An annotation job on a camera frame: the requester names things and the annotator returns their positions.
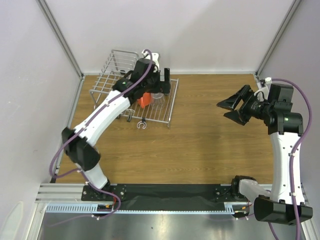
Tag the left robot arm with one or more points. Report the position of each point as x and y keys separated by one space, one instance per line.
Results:
x=79 y=142

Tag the clear faceted glass cup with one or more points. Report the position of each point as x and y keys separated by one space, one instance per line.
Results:
x=157 y=101

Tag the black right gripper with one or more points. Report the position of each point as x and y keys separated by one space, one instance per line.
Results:
x=244 y=105

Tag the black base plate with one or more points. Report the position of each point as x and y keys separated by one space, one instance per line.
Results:
x=226 y=193
x=89 y=194

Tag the orange mug white inside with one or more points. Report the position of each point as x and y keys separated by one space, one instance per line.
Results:
x=145 y=100

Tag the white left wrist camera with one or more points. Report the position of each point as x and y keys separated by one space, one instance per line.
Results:
x=154 y=56

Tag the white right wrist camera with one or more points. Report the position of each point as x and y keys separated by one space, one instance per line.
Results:
x=265 y=84

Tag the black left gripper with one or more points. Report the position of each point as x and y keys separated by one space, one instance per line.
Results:
x=161 y=86

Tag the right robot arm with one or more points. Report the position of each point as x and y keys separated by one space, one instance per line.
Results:
x=285 y=203

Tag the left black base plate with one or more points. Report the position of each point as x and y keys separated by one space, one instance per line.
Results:
x=89 y=194

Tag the silver wire dish rack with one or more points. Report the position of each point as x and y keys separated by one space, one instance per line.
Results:
x=125 y=72

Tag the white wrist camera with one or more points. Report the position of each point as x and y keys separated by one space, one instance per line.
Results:
x=154 y=56
x=265 y=84

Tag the aluminium front rail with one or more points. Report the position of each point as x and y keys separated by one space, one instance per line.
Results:
x=66 y=198

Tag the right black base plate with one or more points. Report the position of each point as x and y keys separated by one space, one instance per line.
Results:
x=226 y=193

